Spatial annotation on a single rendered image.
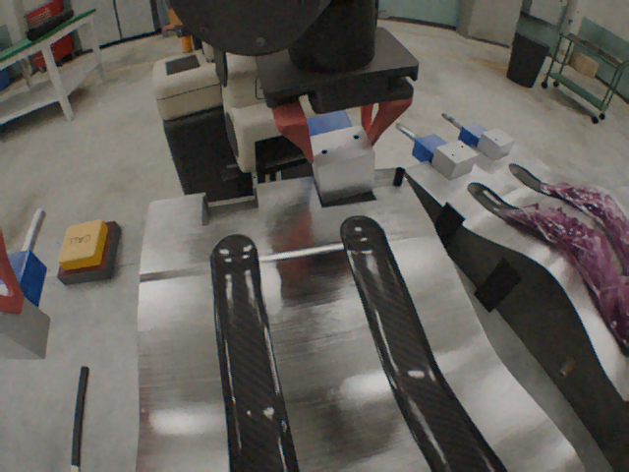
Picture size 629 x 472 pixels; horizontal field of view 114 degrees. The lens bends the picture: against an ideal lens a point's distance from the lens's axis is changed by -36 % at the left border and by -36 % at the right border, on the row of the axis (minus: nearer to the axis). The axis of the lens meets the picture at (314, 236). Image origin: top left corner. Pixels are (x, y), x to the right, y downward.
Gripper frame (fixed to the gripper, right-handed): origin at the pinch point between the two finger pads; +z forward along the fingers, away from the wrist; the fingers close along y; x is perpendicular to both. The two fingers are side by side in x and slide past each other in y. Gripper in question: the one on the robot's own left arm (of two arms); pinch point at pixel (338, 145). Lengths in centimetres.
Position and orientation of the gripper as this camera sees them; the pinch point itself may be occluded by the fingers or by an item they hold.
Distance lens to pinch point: 28.0
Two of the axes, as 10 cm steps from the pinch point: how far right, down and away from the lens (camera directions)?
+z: 1.0, 4.8, 8.7
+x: -2.4, -8.4, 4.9
